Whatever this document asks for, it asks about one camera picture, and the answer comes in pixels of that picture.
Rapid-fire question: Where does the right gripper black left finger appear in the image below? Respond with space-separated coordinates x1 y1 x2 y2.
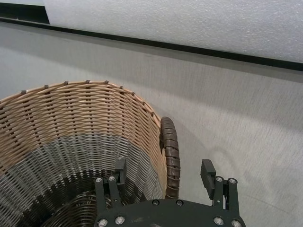
94 157 128 211

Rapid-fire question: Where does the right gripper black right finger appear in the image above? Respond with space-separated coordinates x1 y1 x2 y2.
200 159 240 211

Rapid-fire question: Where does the black horizontal partition rail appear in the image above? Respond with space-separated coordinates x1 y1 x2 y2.
0 16 303 71

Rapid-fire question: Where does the white foam board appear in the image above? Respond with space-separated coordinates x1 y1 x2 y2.
42 0 303 63

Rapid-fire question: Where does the tan grey brown wicker basket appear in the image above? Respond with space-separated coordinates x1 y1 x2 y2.
0 79 180 227

